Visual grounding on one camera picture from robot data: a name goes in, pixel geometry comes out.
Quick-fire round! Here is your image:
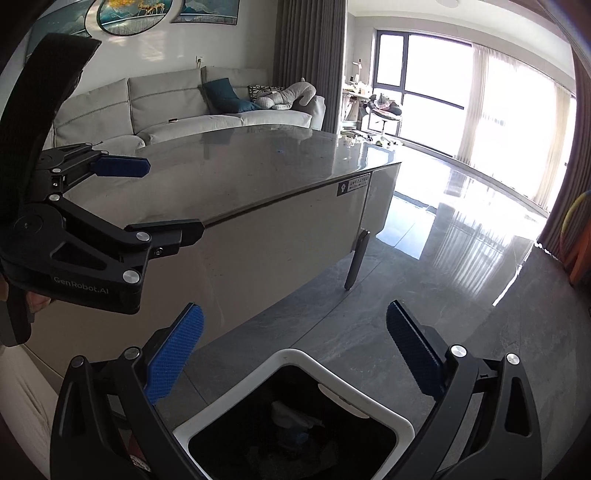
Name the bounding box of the white plush toy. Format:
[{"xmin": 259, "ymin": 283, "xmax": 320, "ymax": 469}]
[{"xmin": 253, "ymin": 81, "xmax": 317, "ymax": 110}]

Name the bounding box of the white trash bin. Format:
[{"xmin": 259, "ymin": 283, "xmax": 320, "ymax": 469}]
[{"xmin": 173, "ymin": 349, "xmax": 415, "ymax": 479}]

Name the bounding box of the grey stone coffee table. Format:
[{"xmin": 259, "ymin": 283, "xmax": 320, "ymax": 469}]
[{"xmin": 27, "ymin": 125, "xmax": 402, "ymax": 374}]

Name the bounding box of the round deer wall painting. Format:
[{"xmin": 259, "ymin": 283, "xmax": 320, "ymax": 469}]
[{"xmin": 97, "ymin": 0, "xmax": 172, "ymax": 36}]

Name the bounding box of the white chair with clutter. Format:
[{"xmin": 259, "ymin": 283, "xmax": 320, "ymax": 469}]
[{"xmin": 341, "ymin": 59, "xmax": 402, "ymax": 149}]

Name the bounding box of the teal cushion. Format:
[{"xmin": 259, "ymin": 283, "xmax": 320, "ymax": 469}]
[{"xmin": 202, "ymin": 78, "xmax": 260, "ymax": 114}]

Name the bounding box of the person's left hand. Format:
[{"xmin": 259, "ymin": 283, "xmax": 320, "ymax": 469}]
[{"xmin": 25, "ymin": 292, "xmax": 52, "ymax": 314}]

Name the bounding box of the floral pillow right sofa end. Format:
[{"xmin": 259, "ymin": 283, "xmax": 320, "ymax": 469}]
[{"xmin": 247, "ymin": 84, "xmax": 283, "ymax": 102}]

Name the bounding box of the brown right curtain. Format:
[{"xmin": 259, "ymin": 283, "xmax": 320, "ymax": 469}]
[{"xmin": 538, "ymin": 48, "xmax": 590, "ymax": 259}]

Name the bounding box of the grey curtain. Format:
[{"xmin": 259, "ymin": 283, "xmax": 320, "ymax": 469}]
[{"xmin": 273, "ymin": 0, "xmax": 346, "ymax": 133}]

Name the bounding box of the sheer white curtain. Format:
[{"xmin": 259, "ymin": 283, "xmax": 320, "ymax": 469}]
[{"xmin": 455, "ymin": 45, "xmax": 577, "ymax": 212}]

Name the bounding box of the grey sectional sofa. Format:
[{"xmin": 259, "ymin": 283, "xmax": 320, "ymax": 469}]
[{"xmin": 43, "ymin": 66, "xmax": 325, "ymax": 155}]

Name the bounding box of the right blue wall panel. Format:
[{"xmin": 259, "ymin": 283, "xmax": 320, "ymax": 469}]
[{"xmin": 172, "ymin": 0, "xmax": 239, "ymax": 26}]

